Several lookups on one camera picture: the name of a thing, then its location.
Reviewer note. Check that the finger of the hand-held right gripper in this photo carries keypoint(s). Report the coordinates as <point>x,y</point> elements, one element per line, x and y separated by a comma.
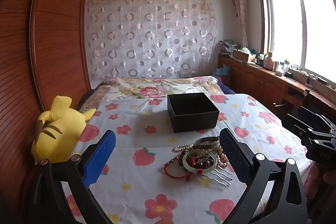
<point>296,122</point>

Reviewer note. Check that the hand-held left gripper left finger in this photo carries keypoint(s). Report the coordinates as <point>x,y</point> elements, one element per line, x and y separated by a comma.
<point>101,158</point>

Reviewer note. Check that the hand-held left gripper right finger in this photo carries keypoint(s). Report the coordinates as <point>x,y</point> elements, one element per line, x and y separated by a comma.
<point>233,155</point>

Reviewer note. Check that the silver hair comb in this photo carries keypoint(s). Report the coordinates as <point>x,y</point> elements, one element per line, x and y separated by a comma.
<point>219,178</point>

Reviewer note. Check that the silver engraved bangle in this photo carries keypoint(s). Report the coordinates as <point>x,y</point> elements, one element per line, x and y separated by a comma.
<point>207,144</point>

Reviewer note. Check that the pale jade bangle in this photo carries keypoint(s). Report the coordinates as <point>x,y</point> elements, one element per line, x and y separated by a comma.
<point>187,164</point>

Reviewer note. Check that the black box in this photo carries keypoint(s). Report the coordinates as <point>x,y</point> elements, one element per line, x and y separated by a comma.
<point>194,119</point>

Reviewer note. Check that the yellow plush toy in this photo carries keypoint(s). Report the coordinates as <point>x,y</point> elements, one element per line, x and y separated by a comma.
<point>57,132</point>

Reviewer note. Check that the strawberry print bedsheet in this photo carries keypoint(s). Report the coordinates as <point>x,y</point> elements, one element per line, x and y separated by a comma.
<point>147,134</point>

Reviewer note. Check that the white bottle with green cap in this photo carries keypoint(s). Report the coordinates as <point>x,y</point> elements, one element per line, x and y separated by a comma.
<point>286,66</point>

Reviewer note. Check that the wooden cabinet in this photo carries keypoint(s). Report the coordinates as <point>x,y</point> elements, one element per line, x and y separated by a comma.
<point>252,82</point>

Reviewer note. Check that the floral quilt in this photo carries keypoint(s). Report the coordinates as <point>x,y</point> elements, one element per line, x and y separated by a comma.
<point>147,88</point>

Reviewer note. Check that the cardboard box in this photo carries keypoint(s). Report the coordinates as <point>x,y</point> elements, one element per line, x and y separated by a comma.
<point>242,56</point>

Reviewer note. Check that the blue plastic bag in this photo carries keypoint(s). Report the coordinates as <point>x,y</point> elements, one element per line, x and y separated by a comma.
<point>221,71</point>

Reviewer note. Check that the wooden framed window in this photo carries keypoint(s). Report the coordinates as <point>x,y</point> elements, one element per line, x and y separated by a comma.
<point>302,24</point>

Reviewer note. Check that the stack of newspapers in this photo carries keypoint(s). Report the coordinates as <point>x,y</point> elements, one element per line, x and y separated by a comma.
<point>228,47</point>

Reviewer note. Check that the beige window curtain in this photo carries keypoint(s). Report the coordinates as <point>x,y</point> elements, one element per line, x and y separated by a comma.
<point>240,8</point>

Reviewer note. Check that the circle patterned curtain cloth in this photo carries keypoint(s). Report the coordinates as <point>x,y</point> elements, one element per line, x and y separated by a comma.
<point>152,35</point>

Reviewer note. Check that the wooden slatted wardrobe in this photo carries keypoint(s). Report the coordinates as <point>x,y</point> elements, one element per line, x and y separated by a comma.
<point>57,29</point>

